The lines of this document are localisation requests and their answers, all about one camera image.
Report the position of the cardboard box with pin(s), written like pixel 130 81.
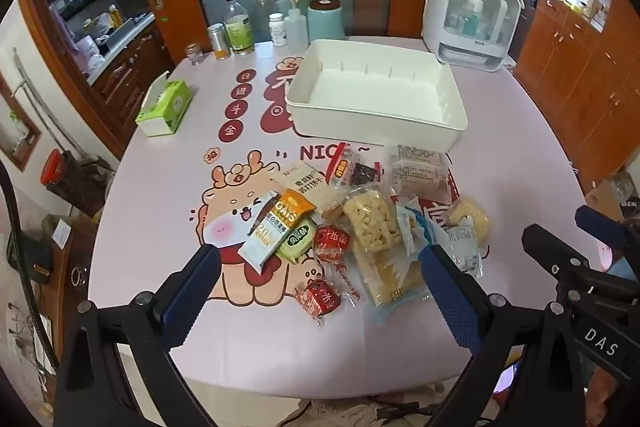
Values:
pixel 607 202

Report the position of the light blue canister brown lid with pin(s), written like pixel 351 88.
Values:
pixel 325 24

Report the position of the teal bottle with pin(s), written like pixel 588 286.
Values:
pixel 470 24

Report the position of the silver white snack packet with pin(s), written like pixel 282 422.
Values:
pixel 462 247

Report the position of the round pale pastry packet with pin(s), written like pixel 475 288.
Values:
pixel 470 214

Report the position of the dark bin with red lid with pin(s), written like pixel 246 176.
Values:
pixel 70 182

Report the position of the clear bread packet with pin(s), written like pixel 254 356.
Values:
pixel 417 174

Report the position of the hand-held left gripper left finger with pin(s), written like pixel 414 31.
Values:
pixel 192 292

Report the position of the glass bottle with green label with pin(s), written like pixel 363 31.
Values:
pixel 239 32

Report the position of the white pill bottle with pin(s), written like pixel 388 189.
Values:
pixel 278 32

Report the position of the red round snack packet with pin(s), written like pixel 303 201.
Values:
pixel 330 243
pixel 320 299

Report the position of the green tissue box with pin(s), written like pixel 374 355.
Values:
pixel 167 107

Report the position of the yellow bottle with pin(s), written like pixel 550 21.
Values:
pixel 116 17

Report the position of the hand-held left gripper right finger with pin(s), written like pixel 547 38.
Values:
pixel 450 297

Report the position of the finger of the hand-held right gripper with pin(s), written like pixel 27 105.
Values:
pixel 555 249
pixel 600 224

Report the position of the metal can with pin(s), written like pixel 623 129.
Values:
pixel 218 39

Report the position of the small glass jar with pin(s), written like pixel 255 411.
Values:
pixel 194 56

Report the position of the blue white snack packet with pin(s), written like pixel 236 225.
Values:
pixel 412 227

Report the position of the white orange oat bar packet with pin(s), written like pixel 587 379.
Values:
pixel 272 232

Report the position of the red sausage packet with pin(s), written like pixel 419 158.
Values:
pixel 340 167

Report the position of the wooden wall niche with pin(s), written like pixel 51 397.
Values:
pixel 17 132

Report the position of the wooden kitchen cabinet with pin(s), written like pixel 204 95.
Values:
pixel 130 72

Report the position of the beige cracker packet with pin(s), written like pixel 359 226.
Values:
pixel 305 182

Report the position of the large clear puffed snack packet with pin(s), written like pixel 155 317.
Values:
pixel 375 222

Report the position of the green pastry packet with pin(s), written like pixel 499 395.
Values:
pixel 297 244

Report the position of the white plastic storage bin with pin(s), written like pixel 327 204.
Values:
pixel 380 97

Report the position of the wooden sideboard cabinet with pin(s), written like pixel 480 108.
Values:
pixel 575 82

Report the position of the clear squeeze bottle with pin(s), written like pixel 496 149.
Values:
pixel 297 32

